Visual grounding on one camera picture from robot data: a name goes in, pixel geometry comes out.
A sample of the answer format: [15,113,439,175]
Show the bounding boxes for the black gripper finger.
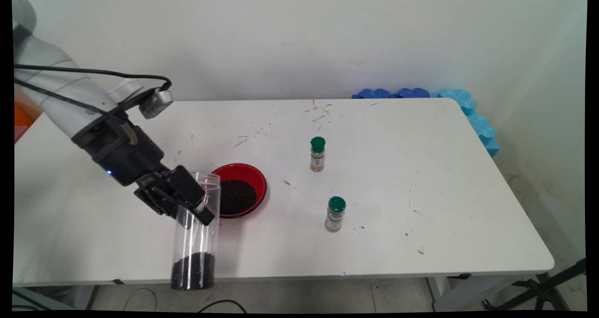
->
[165,165,217,227]
[134,175,193,230]

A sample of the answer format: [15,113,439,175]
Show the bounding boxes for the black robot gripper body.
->
[72,112,165,187]

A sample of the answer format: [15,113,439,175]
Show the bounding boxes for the clear plastic jar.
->
[169,171,221,291]

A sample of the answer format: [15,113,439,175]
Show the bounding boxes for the black seeds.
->
[219,179,258,215]
[170,251,216,291]

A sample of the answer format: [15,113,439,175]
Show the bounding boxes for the red bowl with black rim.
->
[210,163,268,219]

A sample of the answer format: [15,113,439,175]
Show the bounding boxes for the orange box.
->
[14,89,37,143]

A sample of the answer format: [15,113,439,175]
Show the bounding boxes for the green-capped spice bottle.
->
[309,136,327,172]
[324,196,347,233]

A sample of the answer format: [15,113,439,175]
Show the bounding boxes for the light blue foam mat piece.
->
[431,89,500,158]

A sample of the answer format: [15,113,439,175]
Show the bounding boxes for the white table leg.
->
[427,275,539,312]

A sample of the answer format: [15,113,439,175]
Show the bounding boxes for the black tripod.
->
[482,258,586,311]

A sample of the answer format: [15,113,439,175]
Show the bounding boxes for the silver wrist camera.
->
[139,88,175,120]

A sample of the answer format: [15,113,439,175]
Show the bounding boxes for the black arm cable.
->
[14,78,129,122]
[14,64,173,91]

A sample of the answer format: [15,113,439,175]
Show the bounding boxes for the thin dark floor cable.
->
[123,288,158,311]

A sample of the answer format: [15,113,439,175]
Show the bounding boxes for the black floor cable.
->
[197,299,248,313]

